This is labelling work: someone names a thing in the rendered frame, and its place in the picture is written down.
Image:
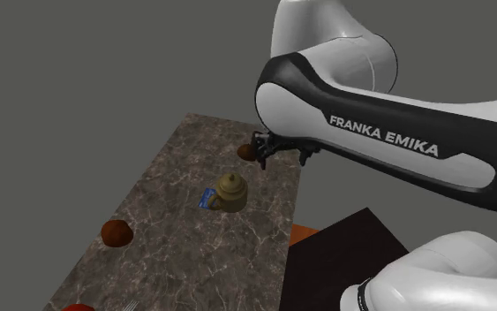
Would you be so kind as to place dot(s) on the large brown ball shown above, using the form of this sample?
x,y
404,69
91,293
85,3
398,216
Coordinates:
x,y
117,233

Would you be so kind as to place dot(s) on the gold lidded teapot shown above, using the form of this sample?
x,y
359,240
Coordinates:
x,y
232,194

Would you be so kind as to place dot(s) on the blue card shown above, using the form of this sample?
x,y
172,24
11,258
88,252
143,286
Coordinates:
x,y
205,200

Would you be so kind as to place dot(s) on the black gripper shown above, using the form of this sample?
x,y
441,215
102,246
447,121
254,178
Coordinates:
x,y
286,145

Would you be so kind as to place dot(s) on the small brown ball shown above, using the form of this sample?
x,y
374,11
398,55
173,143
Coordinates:
x,y
245,153

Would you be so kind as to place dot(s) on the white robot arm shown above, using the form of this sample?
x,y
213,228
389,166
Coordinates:
x,y
373,129

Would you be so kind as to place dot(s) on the dark robot stand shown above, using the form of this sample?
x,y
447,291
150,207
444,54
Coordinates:
x,y
338,262

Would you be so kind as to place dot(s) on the red round object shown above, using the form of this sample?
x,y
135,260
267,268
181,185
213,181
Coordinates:
x,y
78,308

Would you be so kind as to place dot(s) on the silver fork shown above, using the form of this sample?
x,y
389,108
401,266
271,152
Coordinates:
x,y
131,306

